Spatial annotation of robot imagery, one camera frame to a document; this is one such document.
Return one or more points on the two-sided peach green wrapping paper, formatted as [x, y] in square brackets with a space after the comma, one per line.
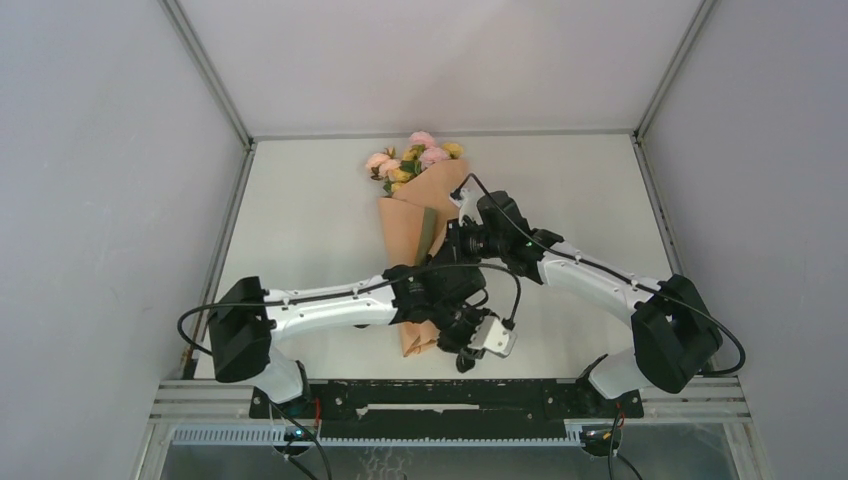
[415, 217]

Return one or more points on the white slotted cable duct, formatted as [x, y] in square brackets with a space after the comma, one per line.
[231, 435]

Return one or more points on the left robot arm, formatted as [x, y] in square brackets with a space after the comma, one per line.
[245, 326]

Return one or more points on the pink fake flower stem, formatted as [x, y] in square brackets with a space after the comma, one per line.
[419, 137]

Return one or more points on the black ribbon with gold text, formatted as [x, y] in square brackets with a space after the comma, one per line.
[467, 361]

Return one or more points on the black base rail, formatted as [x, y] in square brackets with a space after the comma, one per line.
[464, 410]

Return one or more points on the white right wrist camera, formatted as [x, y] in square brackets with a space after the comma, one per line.
[466, 200]

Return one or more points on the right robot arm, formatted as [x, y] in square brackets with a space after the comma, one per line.
[674, 337]

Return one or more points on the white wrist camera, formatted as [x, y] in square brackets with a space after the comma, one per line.
[493, 336]
[466, 200]

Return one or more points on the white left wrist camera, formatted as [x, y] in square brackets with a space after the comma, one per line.
[493, 336]

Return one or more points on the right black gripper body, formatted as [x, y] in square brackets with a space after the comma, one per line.
[475, 242]

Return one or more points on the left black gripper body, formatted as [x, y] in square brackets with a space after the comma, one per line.
[457, 325]

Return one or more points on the yellow fake flower stem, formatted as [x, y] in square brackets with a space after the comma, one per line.
[395, 173]

